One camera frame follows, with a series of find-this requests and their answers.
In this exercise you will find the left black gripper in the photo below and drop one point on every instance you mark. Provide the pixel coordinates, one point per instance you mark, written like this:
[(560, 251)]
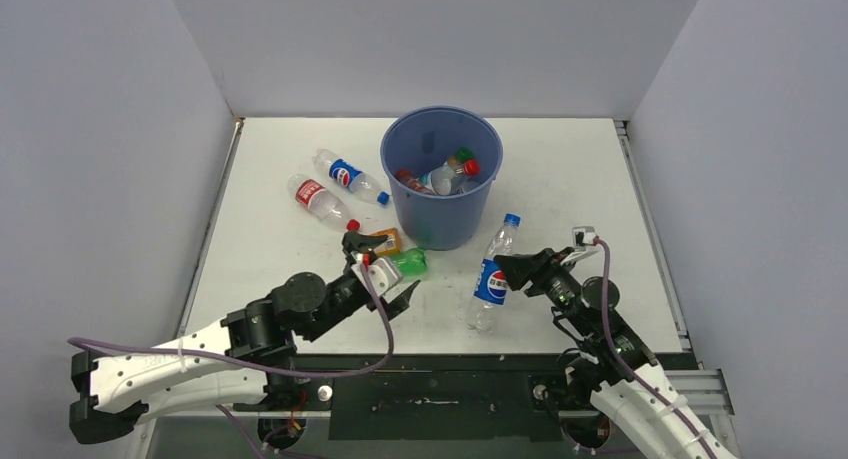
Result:
[(355, 242)]

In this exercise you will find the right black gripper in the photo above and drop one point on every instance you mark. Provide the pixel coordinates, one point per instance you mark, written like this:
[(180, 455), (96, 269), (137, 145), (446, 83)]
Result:
[(518, 269)]

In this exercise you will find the orange juice bottle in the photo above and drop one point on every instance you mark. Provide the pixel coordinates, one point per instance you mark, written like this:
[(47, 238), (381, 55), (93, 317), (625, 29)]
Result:
[(392, 243)]

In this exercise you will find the green plastic bottle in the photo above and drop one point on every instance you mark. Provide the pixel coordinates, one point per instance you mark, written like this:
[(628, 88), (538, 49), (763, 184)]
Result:
[(411, 263)]

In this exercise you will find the pepsi bottle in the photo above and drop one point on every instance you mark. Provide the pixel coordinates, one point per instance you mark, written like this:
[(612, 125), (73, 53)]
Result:
[(361, 185), (491, 287)]

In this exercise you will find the small clear bottle red cap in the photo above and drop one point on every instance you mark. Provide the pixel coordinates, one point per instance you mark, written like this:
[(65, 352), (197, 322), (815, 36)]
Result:
[(407, 178)]

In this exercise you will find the blue plastic bin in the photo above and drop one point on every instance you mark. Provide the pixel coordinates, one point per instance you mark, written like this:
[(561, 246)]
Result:
[(422, 140)]

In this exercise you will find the Starbucks latte bottle green cap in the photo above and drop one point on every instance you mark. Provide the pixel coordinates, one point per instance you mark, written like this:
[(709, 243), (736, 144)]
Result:
[(459, 157)]

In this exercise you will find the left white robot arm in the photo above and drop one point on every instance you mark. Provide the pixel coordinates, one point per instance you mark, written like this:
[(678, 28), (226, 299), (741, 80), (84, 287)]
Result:
[(245, 359)]

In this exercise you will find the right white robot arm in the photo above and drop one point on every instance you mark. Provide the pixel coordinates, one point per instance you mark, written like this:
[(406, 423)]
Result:
[(636, 370)]

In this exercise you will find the clear bottle red label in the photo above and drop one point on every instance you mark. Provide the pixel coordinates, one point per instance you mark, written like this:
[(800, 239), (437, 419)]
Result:
[(322, 204)]

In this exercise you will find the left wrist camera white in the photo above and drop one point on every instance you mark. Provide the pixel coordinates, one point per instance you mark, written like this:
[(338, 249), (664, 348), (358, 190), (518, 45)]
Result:
[(378, 277)]

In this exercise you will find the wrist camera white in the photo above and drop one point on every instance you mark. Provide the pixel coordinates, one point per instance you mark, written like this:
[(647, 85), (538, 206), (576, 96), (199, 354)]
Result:
[(378, 277), (584, 240)]

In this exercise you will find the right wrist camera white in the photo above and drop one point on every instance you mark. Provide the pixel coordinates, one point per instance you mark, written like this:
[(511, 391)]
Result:
[(584, 240)]

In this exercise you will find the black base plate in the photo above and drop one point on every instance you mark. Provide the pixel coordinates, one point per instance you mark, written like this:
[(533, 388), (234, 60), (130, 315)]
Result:
[(448, 397)]

